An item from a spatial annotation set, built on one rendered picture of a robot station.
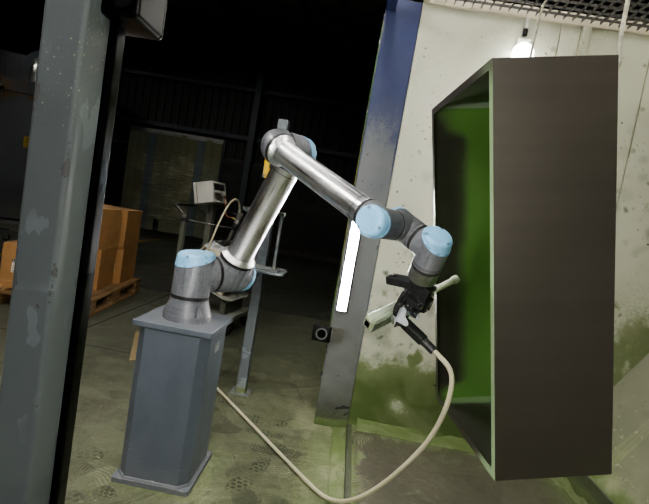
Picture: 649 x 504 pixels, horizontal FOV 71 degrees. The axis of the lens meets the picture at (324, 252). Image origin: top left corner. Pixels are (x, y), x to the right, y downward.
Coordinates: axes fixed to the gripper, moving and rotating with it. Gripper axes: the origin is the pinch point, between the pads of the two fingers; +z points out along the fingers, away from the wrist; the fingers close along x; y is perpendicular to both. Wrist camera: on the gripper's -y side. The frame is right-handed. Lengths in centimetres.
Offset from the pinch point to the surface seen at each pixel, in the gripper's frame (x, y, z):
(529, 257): 16.5, 21.9, -37.0
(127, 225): 14, -315, 175
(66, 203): -92, 6, -75
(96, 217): -89, 4, -71
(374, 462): 11, 10, 96
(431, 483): 23, 33, 89
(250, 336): 7, -90, 105
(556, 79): 33, 0, -78
